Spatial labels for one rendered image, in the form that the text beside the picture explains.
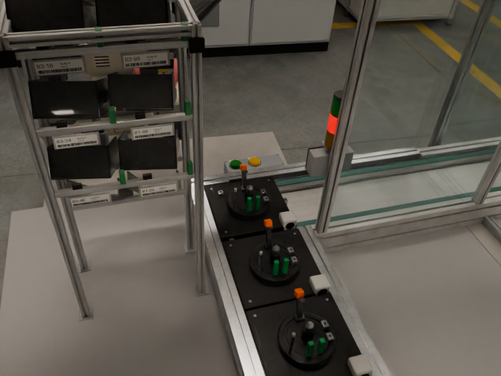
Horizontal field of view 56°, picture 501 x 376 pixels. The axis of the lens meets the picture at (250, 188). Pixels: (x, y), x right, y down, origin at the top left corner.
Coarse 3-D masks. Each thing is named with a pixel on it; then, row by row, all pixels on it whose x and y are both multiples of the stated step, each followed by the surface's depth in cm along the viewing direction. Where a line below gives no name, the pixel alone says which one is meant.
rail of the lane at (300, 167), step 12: (264, 168) 167; (276, 168) 168; (288, 168) 168; (300, 168) 168; (192, 180) 160; (204, 180) 161; (216, 180) 161; (228, 180) 161; (240, 180) 160; (276, 180) 167
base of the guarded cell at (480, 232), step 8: (480, 224) 166; (472, 232) 163; (480, 232) 163; (488, 232) 163; (480, 240) 160; (488, 240) 160; (496, 240) 160; (488, 248) 157; (496, 248) 158; (496, 256) 155
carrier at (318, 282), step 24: (240, 240) 139; (264, 240) 140; (288, 240) 140; (240, 264) 133; (264, 264) 130; (288, 264) 126; (312, 264) 134; (240, 288) 126; (264, 288) 127; (288, 288) 127; (312, 288) 127
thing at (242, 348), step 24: (192, 192) 155; (216, 240) 140; (312, 240) 142; (216, 264) 133; (216, 288) 132; (336, 288) 130; (240, 312) 122; (240, 336) 117; (360, 336) 119; (240, 360) 112
